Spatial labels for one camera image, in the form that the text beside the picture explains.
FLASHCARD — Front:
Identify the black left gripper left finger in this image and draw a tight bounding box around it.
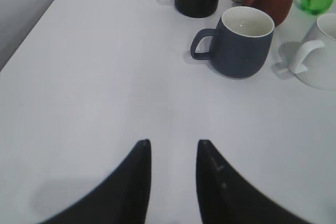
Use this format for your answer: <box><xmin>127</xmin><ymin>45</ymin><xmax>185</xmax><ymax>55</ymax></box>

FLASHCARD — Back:
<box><xmin>45</xmin><ymin>139</ymin><xmax>152</xmax><ymax>223</ymax></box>

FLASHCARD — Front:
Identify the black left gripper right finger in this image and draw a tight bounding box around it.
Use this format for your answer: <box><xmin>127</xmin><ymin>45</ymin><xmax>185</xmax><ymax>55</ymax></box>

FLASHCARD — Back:
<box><xmin>196</xmin><ymin>140</ymin><xmax>306</xmax><ymax>223</ymax></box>

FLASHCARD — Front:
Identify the blue-grey mug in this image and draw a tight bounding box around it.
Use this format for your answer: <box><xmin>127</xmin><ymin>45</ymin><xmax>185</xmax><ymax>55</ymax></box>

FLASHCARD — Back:
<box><xmin>190</xmin><ymin>6</ymin><xmax>275</xmax><ymax>79</ymax></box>

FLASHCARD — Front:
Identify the white mug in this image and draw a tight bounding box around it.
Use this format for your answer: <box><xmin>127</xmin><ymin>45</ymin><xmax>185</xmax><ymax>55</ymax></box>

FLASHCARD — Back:
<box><xmin>288</xmin><ymin>13</ymin><xmax>335</xmax><ymax>90</ymax></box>

